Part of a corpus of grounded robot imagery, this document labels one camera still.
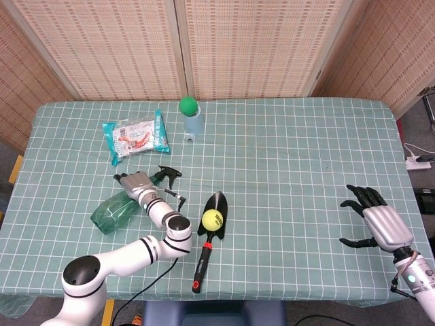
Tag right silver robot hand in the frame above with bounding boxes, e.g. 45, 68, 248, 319
339, 184, 415, 254

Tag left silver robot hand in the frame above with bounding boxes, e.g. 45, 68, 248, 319
114, 171, 157, 201

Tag green transparent spray bottle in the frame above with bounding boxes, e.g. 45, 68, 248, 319
90, 165, 183, 236

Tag teal snack packet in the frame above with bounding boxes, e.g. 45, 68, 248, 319
101, 108, 171, 167

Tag black box on floor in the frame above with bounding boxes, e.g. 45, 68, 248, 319
414, 187, 435, 213

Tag white power strip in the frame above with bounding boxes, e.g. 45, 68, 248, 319
405, 158, 432, 171

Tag light blue cup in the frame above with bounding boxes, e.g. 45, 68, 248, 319
183, 105, 206, 136

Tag yellow tennis ball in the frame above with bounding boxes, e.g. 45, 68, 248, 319
201, 209, 224, 232

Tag green ball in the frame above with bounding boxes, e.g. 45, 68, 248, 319
178, 96, 198, 116

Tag black garden trowel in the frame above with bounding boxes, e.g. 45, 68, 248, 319
191, 191, 228, 294

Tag green checked tablecloth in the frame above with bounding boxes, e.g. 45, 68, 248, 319
0, 98, 430, 310

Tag yellow table leg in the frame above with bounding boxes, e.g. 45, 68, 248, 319
101, 299, 116, 326
8, 154, 24, 185

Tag metal chair leg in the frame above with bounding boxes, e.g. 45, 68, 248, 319
419, 86, 435, 130

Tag woven bamboo folding screen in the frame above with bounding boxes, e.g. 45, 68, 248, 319
0, 0, 435, 153

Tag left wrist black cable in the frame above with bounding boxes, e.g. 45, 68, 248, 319
164, 188, 188, 210

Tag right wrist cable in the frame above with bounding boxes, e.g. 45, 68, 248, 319
389, 250, 421, 300

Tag white power cord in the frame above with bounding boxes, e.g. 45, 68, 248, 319
403, 143, 423, 160

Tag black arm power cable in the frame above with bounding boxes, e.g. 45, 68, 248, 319
111, 257, 179, 326

